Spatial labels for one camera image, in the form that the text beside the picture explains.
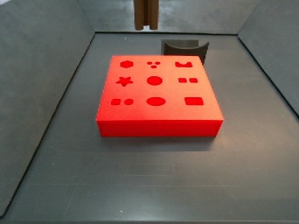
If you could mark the brown three prong peg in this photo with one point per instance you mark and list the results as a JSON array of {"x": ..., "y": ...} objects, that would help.
[{"x": 146, "y": 14}]

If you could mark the red shape sorter block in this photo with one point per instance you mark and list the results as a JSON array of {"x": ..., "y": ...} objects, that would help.
[{"x": 158, "y": 96}]

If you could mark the black curved holder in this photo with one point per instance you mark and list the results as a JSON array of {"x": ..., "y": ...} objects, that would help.
[{"x": 184, "y": 47}]

